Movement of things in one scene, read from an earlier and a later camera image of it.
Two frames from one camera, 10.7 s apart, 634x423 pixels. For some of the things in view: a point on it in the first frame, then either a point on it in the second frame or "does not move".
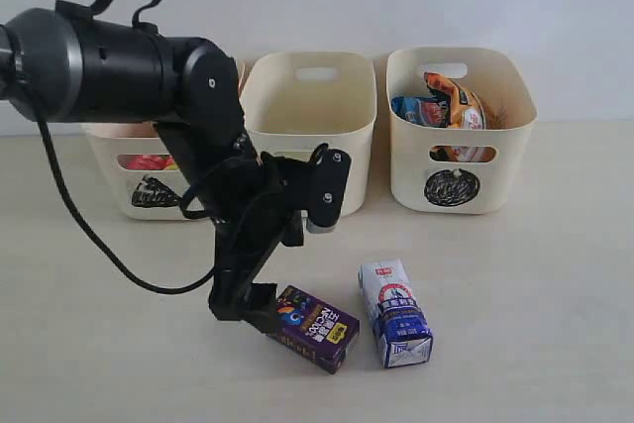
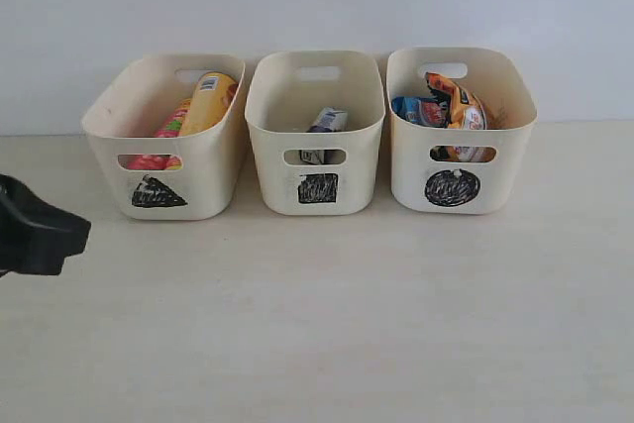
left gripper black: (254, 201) to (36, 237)
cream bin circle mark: (460, 121) does not move
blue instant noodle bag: (423, 111) does not move
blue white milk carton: (398, 321) to (329, 120)
